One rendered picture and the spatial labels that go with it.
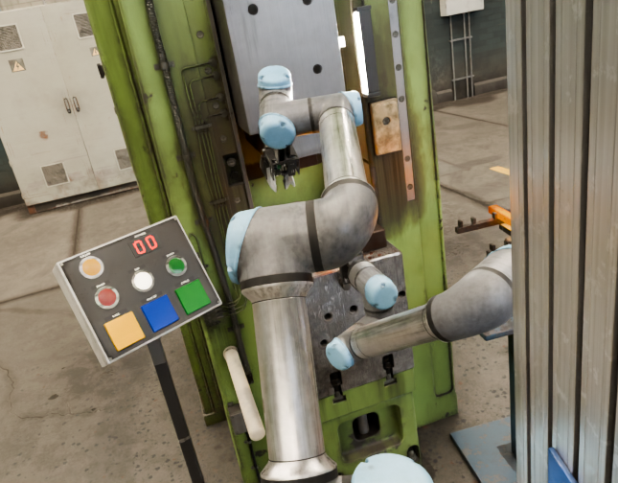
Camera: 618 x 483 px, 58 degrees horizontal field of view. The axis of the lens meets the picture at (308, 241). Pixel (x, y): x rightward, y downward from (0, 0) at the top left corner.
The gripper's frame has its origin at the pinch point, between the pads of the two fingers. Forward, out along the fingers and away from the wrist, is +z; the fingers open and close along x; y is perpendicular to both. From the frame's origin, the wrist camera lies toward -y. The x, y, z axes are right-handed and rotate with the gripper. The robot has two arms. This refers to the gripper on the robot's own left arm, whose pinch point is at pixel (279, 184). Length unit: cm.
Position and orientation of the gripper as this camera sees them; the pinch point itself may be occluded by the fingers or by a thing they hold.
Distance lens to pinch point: 151.8
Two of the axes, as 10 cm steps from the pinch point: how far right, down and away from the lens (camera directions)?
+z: 0.1, 6.6, 7.5
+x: 9.4, -2.6, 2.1
